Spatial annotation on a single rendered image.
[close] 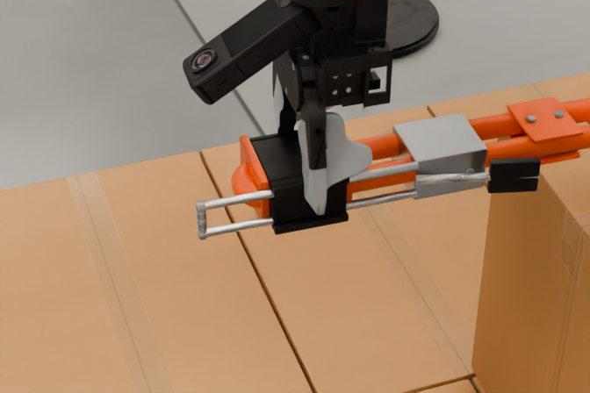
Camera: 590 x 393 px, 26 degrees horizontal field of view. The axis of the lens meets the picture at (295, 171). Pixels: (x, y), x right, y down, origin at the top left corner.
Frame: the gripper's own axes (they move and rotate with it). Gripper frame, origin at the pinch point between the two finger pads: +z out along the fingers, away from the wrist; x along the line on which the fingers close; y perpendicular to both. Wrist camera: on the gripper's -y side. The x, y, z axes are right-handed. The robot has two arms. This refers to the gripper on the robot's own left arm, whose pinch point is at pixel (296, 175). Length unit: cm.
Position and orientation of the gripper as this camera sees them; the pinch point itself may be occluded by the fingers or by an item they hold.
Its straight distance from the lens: 113.4
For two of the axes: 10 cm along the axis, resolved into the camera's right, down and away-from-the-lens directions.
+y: 9.6, -1.7, 2.3
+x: -2.8, -5.8, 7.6
